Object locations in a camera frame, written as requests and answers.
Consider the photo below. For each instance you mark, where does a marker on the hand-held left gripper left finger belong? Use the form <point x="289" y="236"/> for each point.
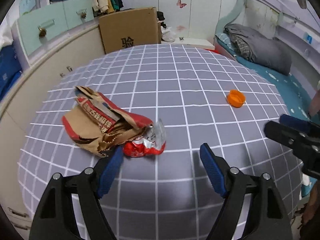
<point x="110" y="172"/>

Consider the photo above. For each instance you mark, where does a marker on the red foil wrapper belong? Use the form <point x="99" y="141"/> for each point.
<point x="142" y="150"/>

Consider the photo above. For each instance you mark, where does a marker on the grey quilt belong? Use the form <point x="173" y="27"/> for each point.
<point x="270" y="52"/>

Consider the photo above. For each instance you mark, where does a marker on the bed with teal mattress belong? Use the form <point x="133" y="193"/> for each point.
<point x="237" y="7"/>

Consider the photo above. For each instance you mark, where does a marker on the low white cabinet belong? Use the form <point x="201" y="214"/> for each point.
<point x="82" y="47"/>

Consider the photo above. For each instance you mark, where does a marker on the pinecone ornament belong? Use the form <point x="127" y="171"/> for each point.
<point x="42" y="32"/>
<point x="82" y="15"/>

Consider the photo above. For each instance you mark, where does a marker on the grey checked tablecloth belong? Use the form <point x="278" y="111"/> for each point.
<point x="175" y="92"/>

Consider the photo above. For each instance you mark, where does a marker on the black clothes heap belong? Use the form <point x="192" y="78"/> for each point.
<point x="161" y="16"/>

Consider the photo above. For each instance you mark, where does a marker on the white shelf unit mint drawers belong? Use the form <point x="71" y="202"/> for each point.
<point x="50" y="17"/>

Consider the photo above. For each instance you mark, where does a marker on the white shopping bag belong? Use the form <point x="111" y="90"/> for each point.
<point x="5" y="38"/>

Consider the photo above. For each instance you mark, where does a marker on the blue checked pillow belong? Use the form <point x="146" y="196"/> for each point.
<point x="223" y="41"/>

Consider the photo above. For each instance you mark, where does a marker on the white wardrobe butterfly stickers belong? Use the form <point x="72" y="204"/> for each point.
<point x="200" y="17"/>

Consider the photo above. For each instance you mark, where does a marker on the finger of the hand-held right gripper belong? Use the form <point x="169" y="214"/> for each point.
<point x="280" y="132"/>
<point x="295" y="123"/>

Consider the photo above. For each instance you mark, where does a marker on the orange bottle cap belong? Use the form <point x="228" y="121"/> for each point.
<point x="236" y="98"/>

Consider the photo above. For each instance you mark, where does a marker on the red cloth-covered platform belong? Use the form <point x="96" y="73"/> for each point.
<point x="214" y="51"/>

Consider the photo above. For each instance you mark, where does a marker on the small blue box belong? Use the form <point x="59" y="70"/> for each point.
<point x="309" y="38"/>

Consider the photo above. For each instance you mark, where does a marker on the brown cardboard box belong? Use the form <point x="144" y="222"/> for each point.
<point x="130" y="27"/>

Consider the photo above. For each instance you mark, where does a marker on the blue bag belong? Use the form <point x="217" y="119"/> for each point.
<point x="7" y="75"/>

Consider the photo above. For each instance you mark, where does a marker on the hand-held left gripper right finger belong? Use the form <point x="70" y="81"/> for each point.
<point x="212" y="170"/>

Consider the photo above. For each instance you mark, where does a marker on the brown red paper bag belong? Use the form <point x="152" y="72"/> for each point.
<point x="95" y="127"/>

